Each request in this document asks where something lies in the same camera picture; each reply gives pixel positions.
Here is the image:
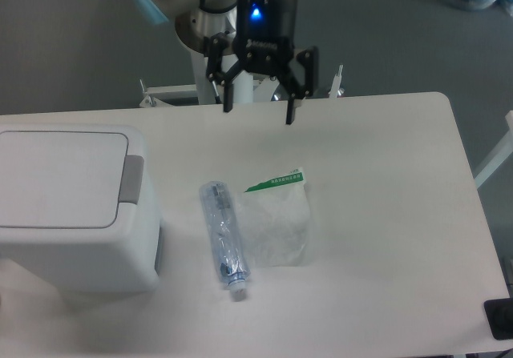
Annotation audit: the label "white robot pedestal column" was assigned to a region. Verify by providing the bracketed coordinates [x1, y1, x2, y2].
[190, 50, 253, 105]

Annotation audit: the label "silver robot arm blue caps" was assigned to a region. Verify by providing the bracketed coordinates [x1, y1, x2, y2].
[134, 0, 319, 125]

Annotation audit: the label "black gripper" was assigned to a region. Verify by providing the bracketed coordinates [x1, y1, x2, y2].
[202, 0, 320, 126]

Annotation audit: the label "white trash can lid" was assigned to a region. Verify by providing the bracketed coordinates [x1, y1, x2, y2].
[1, 130, 144, 229]

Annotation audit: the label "white trash can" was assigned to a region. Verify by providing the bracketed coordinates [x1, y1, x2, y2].
[1, 123, 162, 292]

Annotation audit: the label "black device at table edge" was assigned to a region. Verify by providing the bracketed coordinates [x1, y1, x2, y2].
[483, 298, 512, 340]

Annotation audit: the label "crushed clear plastic bottle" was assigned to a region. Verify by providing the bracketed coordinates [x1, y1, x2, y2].
[199, 181, 251, 301]

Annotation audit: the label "clear plastic bag green label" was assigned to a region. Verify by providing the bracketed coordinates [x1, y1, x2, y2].
[233, 167, 311, 268]

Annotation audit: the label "white metal base frame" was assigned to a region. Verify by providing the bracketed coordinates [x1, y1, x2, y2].
[139, 64, 345, 108]

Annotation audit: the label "white frame leg right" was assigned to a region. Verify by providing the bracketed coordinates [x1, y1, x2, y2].
[474, 111, 512, 189]

